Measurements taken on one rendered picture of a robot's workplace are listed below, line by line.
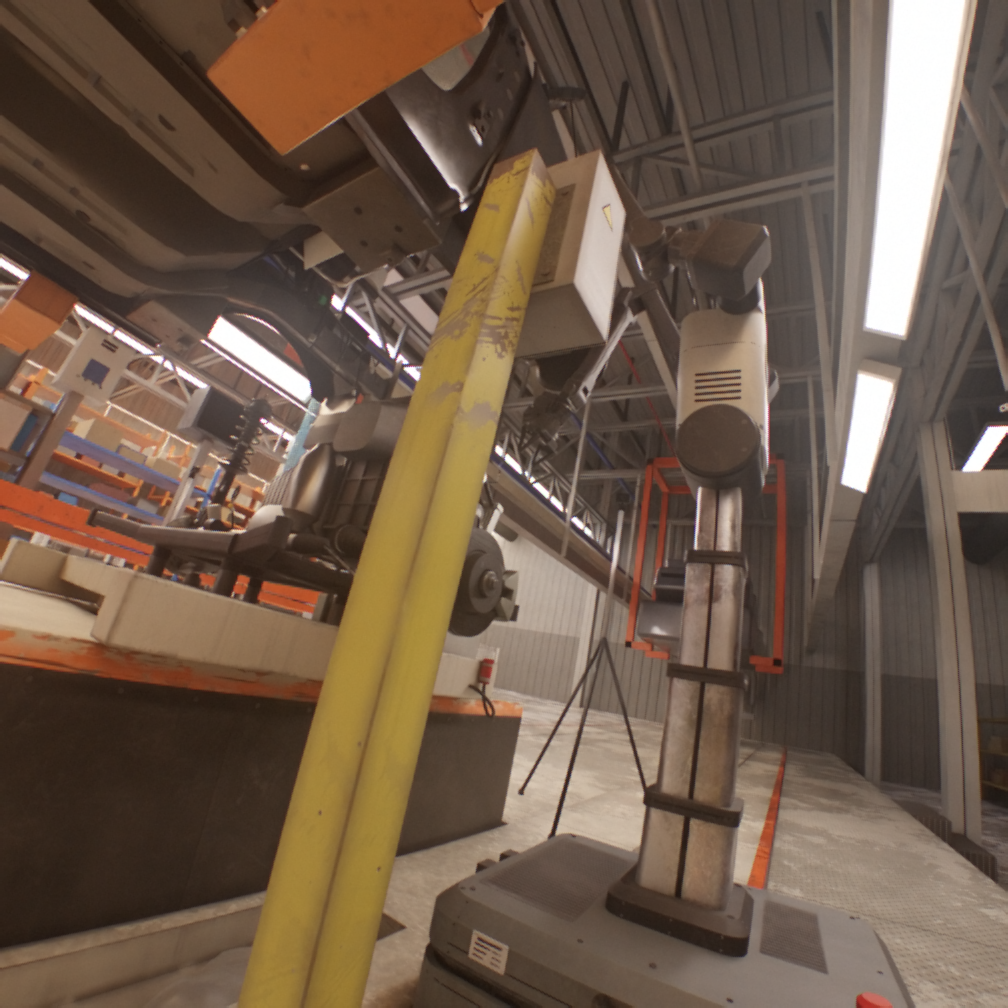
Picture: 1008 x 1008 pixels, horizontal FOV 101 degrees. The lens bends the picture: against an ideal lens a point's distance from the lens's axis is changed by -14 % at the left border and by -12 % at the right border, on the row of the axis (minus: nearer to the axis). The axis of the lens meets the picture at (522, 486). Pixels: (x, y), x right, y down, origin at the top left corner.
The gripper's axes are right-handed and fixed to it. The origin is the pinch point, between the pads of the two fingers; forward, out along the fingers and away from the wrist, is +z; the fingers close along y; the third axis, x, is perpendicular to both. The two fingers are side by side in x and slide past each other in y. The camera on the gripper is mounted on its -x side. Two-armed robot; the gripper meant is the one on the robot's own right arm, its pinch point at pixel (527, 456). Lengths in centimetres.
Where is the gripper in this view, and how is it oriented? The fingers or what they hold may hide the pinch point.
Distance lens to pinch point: 150.1
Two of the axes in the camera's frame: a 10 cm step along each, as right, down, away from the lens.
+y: -4.5, -4.1, -8.0
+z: -6.0, 7.9, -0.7
